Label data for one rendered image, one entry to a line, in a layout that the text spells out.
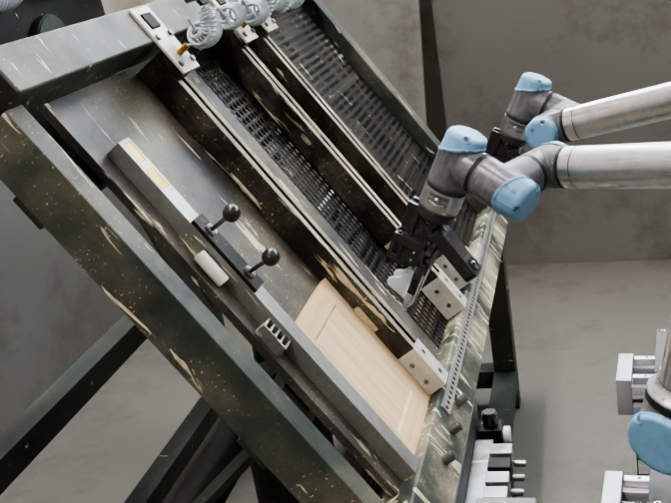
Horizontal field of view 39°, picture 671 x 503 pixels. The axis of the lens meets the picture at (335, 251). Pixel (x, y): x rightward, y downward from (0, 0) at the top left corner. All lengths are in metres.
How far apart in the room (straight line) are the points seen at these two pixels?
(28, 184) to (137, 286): 0.27
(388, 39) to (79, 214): 3.54
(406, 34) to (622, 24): 1.12
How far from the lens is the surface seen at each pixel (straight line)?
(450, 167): 1.65
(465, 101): 5.48
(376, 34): 5.19
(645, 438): 1.60
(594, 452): 3.85
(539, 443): 3.92
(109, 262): 1.82
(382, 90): 3.76
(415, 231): 1.73
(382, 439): 2.11
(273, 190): 2.32
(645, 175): 1.60
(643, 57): 5.33
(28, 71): 1.87
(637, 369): 2.33
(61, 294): 5.11
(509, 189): 1.60
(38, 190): 1.84
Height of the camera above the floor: 2.05
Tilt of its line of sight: 19 degrees down
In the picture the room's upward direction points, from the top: 10 degrees counter-clockwise
